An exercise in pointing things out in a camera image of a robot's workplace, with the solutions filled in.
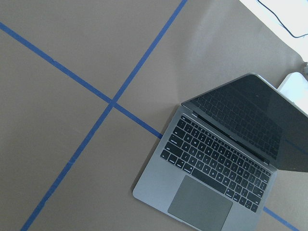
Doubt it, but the grey laptop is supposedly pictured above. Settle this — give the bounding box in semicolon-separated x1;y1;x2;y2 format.
132;74;308;231

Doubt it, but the white desk lamp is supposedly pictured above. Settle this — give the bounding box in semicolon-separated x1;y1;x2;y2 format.
278;72;308;114

